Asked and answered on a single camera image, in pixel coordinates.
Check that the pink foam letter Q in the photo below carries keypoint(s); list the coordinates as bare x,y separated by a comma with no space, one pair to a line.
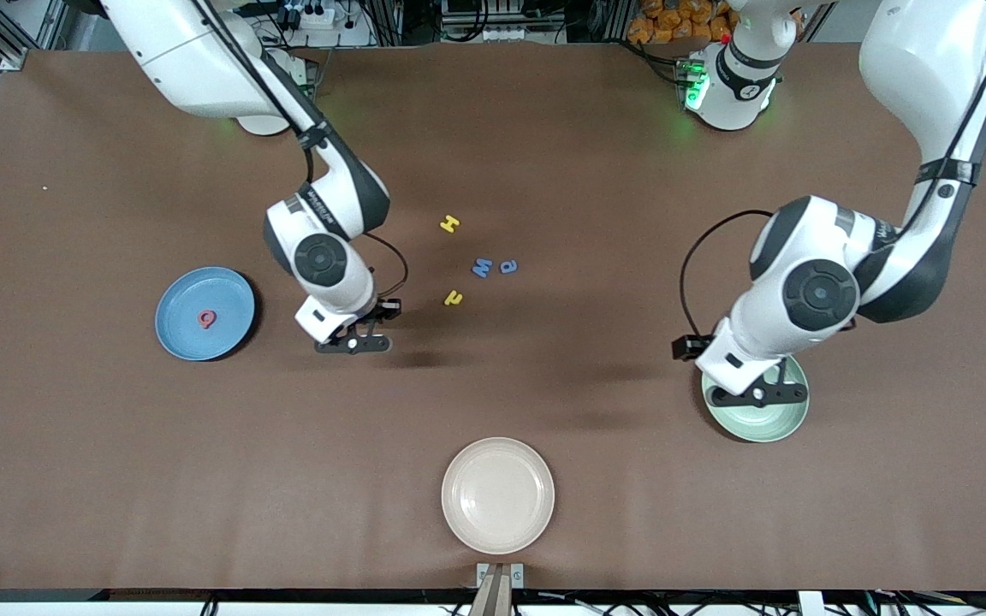
207,319

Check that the yellow foam uppercase H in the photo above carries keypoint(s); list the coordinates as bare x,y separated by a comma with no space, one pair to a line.
450,224

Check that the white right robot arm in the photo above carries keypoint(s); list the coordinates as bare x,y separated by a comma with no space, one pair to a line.
202,60

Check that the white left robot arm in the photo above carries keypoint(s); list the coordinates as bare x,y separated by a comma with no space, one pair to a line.
767,325

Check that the green plate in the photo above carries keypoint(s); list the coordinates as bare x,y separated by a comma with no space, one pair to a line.
758,423

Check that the blue foam uppercase M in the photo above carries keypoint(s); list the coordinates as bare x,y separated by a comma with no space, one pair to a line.
482,268

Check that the blue plate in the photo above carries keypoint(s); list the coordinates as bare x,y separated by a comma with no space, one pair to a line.
185,299

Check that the beige plate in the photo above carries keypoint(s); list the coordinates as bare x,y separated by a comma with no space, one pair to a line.
498,495

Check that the brown table cover sheet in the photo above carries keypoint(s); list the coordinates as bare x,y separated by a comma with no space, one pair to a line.
630,513

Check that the aluminium beam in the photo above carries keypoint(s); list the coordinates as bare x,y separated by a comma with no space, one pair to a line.
493,599

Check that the white power strip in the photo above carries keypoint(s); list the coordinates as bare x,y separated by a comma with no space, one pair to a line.
313,15

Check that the black electronics rack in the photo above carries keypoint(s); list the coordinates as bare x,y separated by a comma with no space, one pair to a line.
501,21

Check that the pile of orange objects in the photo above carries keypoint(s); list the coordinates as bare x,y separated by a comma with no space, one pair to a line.
673,21

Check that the silver metal bracket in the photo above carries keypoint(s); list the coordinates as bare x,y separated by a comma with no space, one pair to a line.
517,575

